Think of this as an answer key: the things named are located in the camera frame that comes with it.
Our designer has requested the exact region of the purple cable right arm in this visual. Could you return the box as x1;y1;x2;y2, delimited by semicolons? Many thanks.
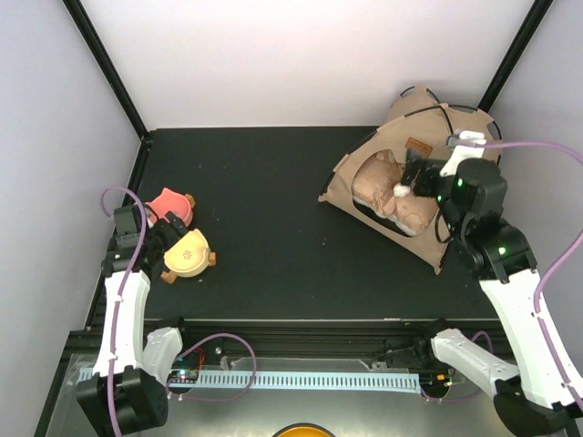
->
459;140;583;406

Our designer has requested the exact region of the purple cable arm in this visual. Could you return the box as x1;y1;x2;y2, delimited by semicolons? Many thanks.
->
459;140;583;406
98;186;159;437

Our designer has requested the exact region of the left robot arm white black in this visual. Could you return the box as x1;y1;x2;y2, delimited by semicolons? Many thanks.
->
77;205;196;436

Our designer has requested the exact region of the right black frame post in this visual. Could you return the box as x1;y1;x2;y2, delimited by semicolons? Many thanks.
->
477;0;554;112

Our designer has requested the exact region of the pink cat-ear bowl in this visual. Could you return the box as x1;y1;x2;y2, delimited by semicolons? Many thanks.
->
145;188;196;227

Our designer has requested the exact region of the yellow round object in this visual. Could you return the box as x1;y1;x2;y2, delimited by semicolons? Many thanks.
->
273;423;334;437

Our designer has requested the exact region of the white slotted cable duct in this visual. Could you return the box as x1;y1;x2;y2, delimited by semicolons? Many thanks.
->
169;370;421;394

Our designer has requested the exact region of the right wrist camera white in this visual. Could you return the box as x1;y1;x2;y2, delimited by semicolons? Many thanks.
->
439;130;486;178

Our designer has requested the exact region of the small circuit board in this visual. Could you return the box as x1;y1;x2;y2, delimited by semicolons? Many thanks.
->
424;373;454;387
168;369;199;383

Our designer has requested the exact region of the left black frame post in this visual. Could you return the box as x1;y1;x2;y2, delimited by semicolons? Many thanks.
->
61;0;151;142

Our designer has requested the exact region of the white pompom toy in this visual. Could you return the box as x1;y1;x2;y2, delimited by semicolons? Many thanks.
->
393;183;411;198

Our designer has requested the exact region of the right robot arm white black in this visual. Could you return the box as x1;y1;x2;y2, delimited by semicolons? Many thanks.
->
401;146;582;436

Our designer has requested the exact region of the wooden bowl stand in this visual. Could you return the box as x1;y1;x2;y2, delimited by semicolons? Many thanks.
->
160;221;217;284

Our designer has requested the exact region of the beige black pet tent fabric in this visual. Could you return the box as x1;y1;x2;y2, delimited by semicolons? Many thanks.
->
319;86;502;273

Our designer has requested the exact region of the beige patterned pillow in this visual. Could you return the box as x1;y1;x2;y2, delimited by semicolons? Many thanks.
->
352;149;437;237

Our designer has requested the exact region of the left small circuit board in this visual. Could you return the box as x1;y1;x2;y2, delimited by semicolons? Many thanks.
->
168;369;199;383

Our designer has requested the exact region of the beige cat-ear bowl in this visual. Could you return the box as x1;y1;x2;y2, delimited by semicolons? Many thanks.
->
164;229;212;278

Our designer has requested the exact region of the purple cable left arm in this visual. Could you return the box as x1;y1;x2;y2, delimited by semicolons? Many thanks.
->
98;186;159;437

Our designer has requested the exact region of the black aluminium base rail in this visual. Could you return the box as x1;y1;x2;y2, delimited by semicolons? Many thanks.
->
179;318;450;361

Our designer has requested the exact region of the right small circuit board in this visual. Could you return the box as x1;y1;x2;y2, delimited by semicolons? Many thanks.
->
424;373;454;387

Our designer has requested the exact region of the black frame post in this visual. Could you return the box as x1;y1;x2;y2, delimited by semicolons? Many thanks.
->
61;0;151;142
477;0;554;112

